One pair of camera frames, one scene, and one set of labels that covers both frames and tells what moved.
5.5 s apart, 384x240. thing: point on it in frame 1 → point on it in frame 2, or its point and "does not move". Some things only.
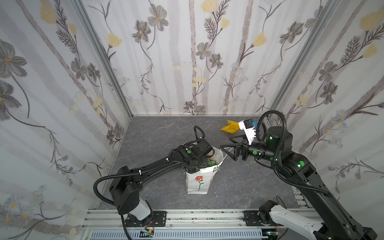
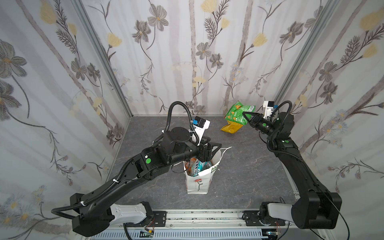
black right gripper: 242,151 → 257,121
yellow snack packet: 232,127 does not move
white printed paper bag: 199,183 does not move
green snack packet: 209,163 → 235,113
